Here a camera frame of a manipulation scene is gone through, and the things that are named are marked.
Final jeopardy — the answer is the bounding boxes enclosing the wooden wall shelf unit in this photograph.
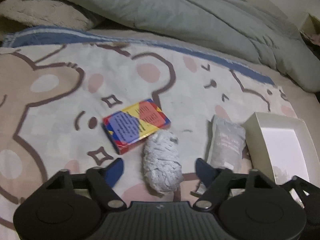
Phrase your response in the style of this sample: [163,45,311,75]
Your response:
[300,14,319,50]

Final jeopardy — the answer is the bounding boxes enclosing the beige fuzzy pillow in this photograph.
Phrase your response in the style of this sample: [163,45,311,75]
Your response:
[1,0,104,31]

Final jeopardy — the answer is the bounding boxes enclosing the white shallow box tray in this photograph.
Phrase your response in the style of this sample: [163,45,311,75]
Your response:
[242,112,319,186]

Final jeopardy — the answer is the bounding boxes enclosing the grey sachet pouch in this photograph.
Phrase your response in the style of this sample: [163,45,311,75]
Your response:
[205,115,246,173]

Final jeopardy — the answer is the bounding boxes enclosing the cartoon bear print cloth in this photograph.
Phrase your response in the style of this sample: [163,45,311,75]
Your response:
[1,27,295,239]

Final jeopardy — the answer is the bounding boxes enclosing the grey quilted duvet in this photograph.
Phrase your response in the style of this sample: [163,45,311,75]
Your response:
[65,0,319,93]

